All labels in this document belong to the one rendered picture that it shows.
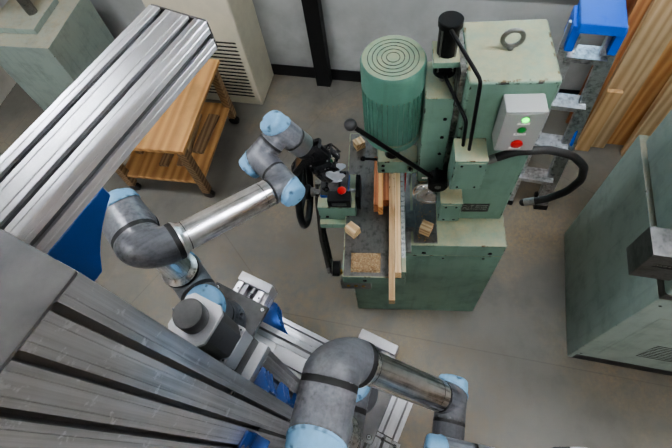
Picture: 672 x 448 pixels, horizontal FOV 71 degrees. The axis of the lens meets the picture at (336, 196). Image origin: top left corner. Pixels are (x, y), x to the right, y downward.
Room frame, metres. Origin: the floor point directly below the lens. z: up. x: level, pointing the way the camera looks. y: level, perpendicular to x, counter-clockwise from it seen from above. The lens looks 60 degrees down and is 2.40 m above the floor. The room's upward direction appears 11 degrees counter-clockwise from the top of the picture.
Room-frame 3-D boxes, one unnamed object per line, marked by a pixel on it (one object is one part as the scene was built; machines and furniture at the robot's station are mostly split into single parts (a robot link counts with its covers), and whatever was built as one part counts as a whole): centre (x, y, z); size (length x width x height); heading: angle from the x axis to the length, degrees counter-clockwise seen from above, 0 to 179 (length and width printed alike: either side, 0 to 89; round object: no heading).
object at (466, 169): (0.71, -0.39, 1.23); 0.09 x 0.08 x 0.15; 77
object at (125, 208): (0.63, 0.52, 1.19); 0.15 x 0.12 x 0.55; 29
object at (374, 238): (0.85, -0.09, 0.87); 0.61 x 0.30 x 0.06; 167
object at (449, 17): (0.87, -0.35, 1.54); 0.08 x 0.08 x 0.17; 77
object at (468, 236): (0.88, -0.33, 0.76); 0.57 x 0.45 x 0.09; 77
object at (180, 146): (1.92, 0.88, 0.32); 0.66 x 0.57 x 0.64; 161
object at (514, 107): (0.70, -0.50, 1.40); 0.10 x 0.06 x 0.16; 77
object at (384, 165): (0.90, -0.23, 1.03); 0.14 x 0.07 x 0.09; 77
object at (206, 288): (0.52, 0.46, 0.98); 0.13 x 0.12 x 0.14; 29
